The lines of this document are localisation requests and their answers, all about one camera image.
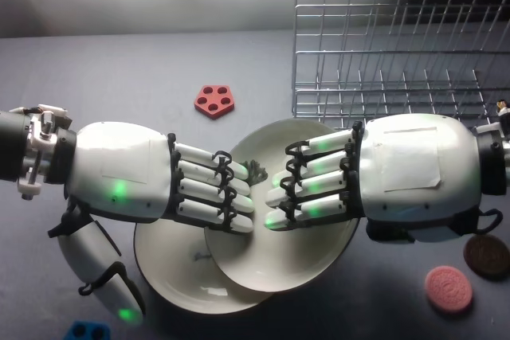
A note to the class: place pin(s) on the white plate two leaf prints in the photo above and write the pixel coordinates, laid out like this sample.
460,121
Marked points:
279,260

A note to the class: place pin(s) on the blue pentagon block with holes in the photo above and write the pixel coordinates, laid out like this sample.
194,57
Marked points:
85,336

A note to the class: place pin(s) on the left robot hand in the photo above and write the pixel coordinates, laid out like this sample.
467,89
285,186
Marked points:
119,169

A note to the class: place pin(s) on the grey table cloth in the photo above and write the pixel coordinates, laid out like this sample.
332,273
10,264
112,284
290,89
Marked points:
378,304

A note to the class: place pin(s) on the pink toy sandwich cookie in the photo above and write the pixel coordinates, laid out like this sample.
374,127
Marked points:
448,288

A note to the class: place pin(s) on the brown toy sandwich cookie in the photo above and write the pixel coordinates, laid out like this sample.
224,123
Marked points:
488,256

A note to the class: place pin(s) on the white plate single leaf print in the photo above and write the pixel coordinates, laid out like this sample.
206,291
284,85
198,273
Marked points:
179,276

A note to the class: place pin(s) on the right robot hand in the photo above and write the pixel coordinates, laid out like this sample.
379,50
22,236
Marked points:
410,173

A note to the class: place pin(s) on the red pentagon block with holes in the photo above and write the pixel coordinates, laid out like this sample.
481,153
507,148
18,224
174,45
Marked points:
214,111

